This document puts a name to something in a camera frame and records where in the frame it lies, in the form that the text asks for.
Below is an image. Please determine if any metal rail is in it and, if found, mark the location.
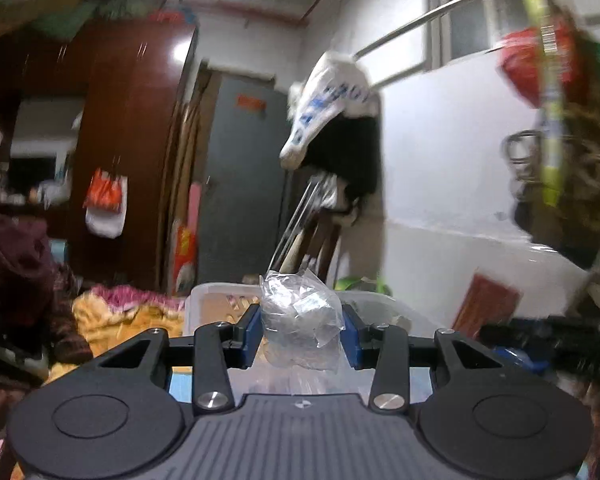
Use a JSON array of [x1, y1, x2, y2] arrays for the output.
[[355, 0, 598, 59]]

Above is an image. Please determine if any blue cloth bag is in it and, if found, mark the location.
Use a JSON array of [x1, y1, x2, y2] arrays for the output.
[[495, 344, 552, 377]]

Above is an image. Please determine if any black coat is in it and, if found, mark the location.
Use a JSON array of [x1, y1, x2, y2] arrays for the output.
[[300, 114, 384, 211]]

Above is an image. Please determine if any white plastic slotted basket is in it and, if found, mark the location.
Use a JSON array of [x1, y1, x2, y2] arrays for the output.
[[184, 282, 433, 396]]

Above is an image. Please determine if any grey door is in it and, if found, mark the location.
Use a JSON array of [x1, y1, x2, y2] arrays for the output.
[[195, 72, 293, 286]]

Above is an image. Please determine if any dark maroon clothing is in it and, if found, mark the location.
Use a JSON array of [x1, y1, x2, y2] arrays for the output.
[[0, 211, 92, 363]]

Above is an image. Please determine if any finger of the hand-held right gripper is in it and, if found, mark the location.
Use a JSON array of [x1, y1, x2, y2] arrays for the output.
[[480, 316, 600, 377]]

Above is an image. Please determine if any white hat with blue letters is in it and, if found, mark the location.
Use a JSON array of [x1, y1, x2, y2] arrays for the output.
[[279, 51, 382, 171]]

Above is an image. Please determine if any red card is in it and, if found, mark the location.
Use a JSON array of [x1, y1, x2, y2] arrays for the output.
[[451, 272, 524, 339]]

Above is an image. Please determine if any red hanging bag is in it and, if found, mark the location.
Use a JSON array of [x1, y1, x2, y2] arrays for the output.
[[497, 24, 590, 109]]

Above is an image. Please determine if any white and black garment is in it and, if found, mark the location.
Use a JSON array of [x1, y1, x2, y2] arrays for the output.
[[319, 174, 362, 227]]

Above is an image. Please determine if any window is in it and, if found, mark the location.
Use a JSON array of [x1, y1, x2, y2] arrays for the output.
[[425, 0, 548, 75]]

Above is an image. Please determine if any yellow-green strap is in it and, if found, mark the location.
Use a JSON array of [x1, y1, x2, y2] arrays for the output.
[[511, 0, 570, 208]]

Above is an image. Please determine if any coiled rope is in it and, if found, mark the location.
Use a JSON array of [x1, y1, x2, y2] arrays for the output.
[[501, 129, 600, 197]]

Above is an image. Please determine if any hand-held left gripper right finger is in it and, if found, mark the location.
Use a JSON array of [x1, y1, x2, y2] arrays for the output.
[[342, 304, 507, 414]]

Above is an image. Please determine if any red and white plastic bag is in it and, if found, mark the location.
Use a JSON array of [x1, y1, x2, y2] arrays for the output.
[[82, 166, 129, 239]]

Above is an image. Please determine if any brown wooden wardrobe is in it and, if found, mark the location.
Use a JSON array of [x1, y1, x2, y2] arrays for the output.
[[0, 22, 199, 293]]

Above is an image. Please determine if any red printed poster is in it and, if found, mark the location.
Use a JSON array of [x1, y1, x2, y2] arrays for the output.
[[172, 224, 199, 297]]

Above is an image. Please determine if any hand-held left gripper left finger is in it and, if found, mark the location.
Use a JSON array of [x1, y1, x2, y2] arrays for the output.
[[96, 304, 263, 415]]

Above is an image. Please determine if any metal tube frame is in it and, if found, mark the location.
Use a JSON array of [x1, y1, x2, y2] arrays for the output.
[[270, 172, 342, 286]]

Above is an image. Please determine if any yellow and pink blanket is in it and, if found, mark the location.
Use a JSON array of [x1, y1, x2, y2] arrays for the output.
[[50, 284, 188, 378]]

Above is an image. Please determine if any dark hanging bag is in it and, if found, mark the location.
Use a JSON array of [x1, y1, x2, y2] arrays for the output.
[[512, 180, 600, 267]]

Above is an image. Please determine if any clear plastic bag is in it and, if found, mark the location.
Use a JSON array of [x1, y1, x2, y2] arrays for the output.
[[259, 267, 348, 373]]

